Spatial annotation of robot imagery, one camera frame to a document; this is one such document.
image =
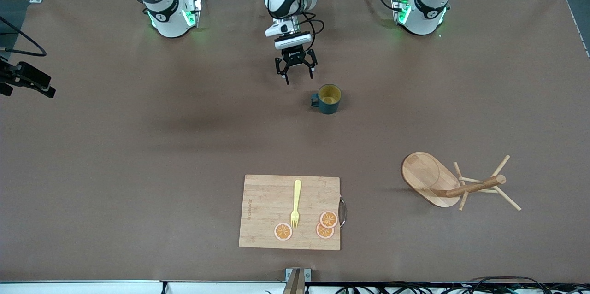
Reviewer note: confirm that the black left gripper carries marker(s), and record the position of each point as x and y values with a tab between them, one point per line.
293	56

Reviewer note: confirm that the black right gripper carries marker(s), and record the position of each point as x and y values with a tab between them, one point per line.
4	70

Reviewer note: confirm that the dark green mug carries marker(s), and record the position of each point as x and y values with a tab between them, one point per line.
328	105

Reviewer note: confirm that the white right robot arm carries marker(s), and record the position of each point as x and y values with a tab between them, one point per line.
170	22

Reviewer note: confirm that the wooden mug tree rack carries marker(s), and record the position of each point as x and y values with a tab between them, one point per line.
426	176

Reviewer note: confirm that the yellow plastic fork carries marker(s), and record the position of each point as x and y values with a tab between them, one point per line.
297	192

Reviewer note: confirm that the wooden cutting board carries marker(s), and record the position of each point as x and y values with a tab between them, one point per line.
267	211

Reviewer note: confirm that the orange slice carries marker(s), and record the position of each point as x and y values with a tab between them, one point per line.
283	232
328	219
322	232

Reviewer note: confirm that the brown table cover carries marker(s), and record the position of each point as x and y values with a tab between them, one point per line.
138	202

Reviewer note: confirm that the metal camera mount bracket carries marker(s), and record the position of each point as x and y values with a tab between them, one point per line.
295	285

